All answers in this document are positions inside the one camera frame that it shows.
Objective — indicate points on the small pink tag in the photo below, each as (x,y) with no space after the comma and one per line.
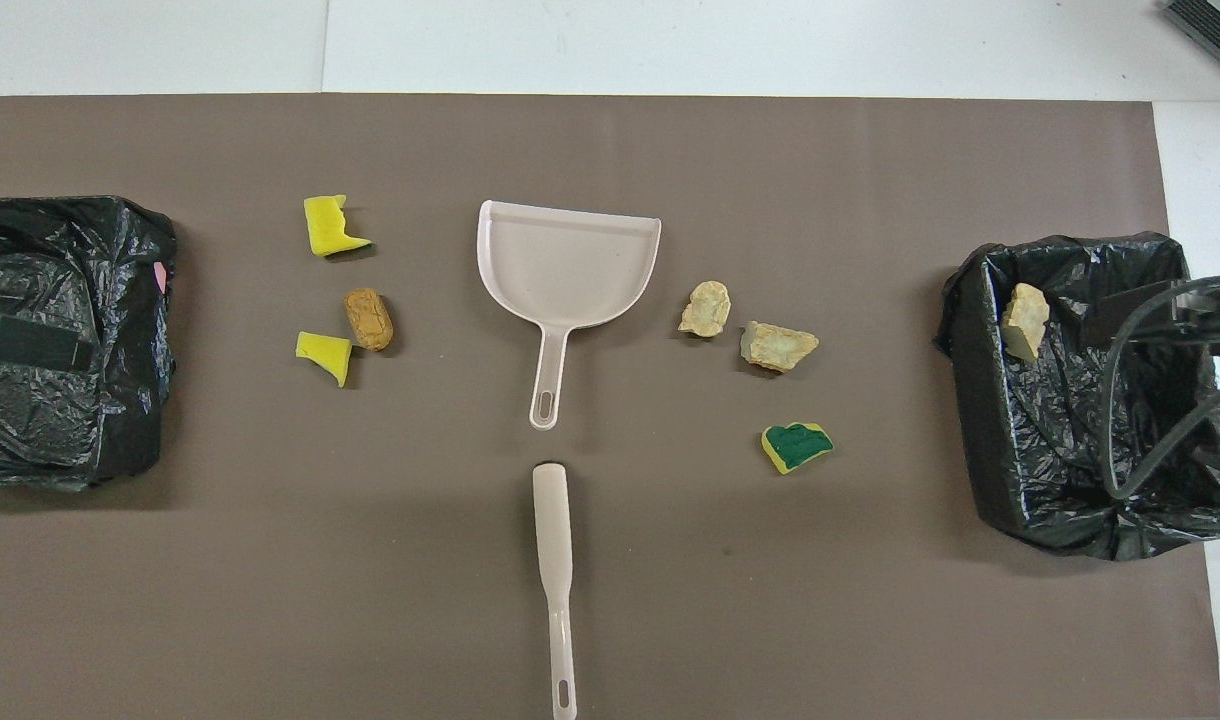
(160,277)

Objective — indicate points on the brown oval sponge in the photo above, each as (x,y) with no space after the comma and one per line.
(368,318)

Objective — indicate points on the notched yellow sponge piece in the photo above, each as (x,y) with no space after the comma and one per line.
(325,230)

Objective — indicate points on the rounded beige sponge chunk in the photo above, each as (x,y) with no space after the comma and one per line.
(706,308)

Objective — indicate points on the open bin with black bag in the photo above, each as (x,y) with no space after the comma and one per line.
(1070,480)

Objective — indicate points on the brown table mat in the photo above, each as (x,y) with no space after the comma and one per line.
(610,150)

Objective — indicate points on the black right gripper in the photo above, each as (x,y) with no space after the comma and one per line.
(1160,330)

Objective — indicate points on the angular beige sponge chunk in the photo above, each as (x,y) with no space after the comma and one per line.
(778,346)

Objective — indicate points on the small beige sponge block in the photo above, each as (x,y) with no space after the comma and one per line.
(1024,320)

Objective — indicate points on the pink plastic dustpan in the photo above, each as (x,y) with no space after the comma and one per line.
(570,270)

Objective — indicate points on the wedge yellow sponge piece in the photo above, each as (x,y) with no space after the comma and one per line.
(325,348)

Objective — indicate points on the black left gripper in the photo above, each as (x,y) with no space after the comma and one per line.
(40,345)

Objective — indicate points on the green and yellow sponge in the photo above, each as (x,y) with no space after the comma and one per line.
(795,447)

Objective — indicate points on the closed black bag bin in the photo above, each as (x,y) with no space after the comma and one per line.
(70,250)

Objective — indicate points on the pink hand brush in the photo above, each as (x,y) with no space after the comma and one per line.
(551,520)

